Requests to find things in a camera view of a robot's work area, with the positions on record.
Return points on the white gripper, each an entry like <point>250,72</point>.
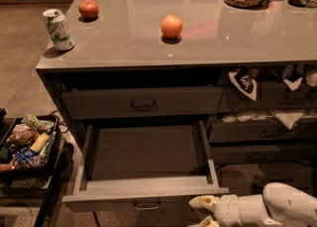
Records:
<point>230,208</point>

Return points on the red apple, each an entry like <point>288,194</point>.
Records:
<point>88,9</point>

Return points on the green white soda can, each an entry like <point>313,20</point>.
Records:
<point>58,29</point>

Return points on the grey counter cabinet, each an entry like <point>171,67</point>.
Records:
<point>124,48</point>

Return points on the orange fruit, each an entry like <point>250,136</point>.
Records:
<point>171,27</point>

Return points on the white crumpled snack bag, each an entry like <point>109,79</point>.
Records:
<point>287,117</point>

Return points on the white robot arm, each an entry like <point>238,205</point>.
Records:
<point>280,205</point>

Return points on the grey drawer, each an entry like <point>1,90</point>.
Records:
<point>142,102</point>
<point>261,131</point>
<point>270,95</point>
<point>234,155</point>
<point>143,168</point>

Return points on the black tray of snacks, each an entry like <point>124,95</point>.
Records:
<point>28,146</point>

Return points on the black white snack bag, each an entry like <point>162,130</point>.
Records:
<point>244,81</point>

